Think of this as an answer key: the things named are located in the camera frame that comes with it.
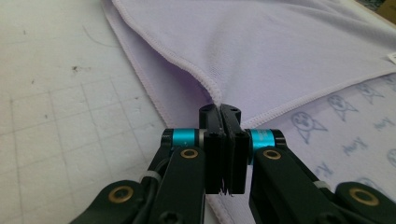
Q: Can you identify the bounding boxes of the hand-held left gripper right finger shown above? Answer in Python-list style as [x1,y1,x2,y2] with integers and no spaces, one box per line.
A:
[219,104,286,196]

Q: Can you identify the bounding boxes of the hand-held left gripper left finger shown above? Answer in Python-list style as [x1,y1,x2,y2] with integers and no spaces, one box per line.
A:
[161,103,227,196]

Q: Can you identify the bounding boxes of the lilac printed towel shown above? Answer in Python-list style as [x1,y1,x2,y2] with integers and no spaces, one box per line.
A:
[101,0,396,224]

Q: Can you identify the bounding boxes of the white foam mat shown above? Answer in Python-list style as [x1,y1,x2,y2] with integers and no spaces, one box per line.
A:
[0,0,219,224]

